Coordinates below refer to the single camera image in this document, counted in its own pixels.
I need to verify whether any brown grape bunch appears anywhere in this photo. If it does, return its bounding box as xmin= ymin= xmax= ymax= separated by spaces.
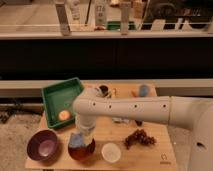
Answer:
xmin=124 ymin=129 xmax=156 ymax=149

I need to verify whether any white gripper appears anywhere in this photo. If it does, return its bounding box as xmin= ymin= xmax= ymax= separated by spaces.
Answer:
xmin=75 ymin=115 xmax=96 ymax=140

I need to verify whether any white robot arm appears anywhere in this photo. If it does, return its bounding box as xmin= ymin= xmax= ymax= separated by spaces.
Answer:
xmin=73 ymin=88 xmax=213 ymax=171

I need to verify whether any green plastic tray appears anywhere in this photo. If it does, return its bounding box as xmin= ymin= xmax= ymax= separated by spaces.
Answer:
xmin=42 ymin=77 xmax=84 ymax=129

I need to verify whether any blue sponge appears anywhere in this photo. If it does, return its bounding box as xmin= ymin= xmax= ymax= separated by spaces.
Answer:
xmin=68 ymin=133 xmax=86 ymax=148

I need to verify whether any orange ball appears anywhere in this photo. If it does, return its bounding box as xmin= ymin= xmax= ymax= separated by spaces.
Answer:
xmin=58 ymin=110 xmax=71 ymax=121

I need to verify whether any blue cup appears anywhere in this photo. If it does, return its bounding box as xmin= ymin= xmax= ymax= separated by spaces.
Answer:
xmin=139 ymin=85 xmax=150 ymax=97

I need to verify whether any red bowl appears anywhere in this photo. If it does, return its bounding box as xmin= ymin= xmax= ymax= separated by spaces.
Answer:
xmin=68 ymin=140 xmax=96 ymax=161

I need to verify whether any green box background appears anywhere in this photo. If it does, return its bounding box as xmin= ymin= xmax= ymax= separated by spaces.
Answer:
xmin=107 ymin=21 xmax=136 ymax=30

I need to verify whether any dark small cup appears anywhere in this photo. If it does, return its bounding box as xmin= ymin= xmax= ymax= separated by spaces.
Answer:
xmin=100 ymin=85 xmax=109 ymax=96

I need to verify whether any purple bowl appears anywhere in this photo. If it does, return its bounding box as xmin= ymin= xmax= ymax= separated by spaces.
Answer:
xmin=27 ymin=130 xmax=59 ymax=161

